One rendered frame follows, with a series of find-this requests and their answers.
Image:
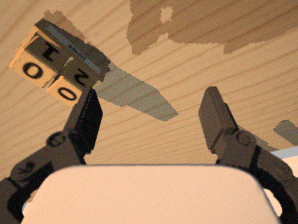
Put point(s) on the orange calendar cube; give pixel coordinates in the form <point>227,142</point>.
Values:
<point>67,86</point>
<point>38,61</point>

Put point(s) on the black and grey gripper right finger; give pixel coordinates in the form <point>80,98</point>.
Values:
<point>238,148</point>

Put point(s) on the orange wooden tray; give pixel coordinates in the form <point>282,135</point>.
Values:
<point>49,33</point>

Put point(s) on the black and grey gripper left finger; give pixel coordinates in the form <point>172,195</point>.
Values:
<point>63,149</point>

